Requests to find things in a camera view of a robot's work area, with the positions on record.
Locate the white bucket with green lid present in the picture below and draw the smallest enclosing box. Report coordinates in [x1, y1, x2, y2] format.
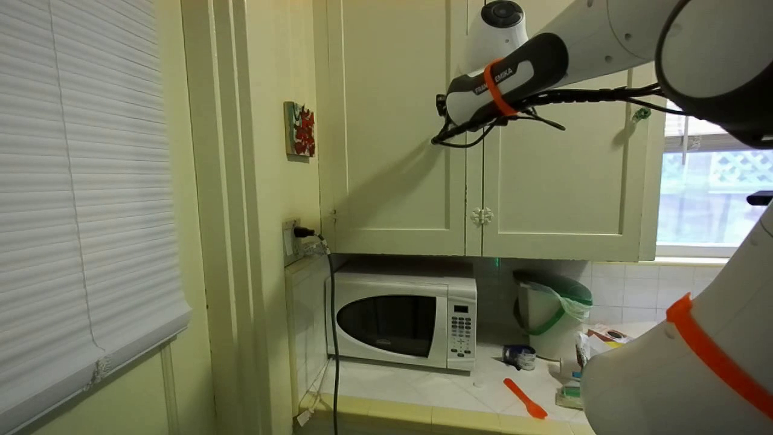
[512, 269, 596, 364]

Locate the window with white frame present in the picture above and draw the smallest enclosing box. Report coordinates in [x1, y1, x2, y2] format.
[654, 106, 773, 265]

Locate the green and blue scrub brush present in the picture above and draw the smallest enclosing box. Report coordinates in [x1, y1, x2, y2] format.
[554, 377, 590, 412]

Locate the orange plastic spatula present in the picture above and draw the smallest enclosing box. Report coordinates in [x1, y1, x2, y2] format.
[503, 376, 551, 423]

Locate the white slatted window blind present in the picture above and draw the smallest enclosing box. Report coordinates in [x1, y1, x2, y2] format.
[0, 0, 194, 435]

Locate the crumpled clear plastic bag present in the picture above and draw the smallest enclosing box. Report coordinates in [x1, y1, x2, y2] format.
[573, 325, 639, 376]

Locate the cream cabinet door with green knob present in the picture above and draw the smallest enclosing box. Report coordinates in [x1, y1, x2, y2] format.
[480, 0, 664, 262]

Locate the white plug connector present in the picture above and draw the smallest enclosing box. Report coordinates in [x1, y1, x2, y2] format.
[293, 389, 323, 428]

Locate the red framed wall decoration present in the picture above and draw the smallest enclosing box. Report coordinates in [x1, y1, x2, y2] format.
[282, 99, 319, 163]

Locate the wall power outlet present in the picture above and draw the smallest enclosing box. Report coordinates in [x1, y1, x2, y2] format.
[281, 221, 323, 266]

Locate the white microwave oven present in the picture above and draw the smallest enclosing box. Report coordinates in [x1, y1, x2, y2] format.
[331, 269, 480, 376]

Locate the cream cabinet door with metal knob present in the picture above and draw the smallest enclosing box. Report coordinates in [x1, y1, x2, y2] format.
[323, 0, 472, 259]

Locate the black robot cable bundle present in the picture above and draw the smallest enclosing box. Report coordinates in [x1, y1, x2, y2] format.
[431, 83, 686, 152]

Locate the black power cord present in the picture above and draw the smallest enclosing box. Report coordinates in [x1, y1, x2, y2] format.
[293, 226, 346, 435]

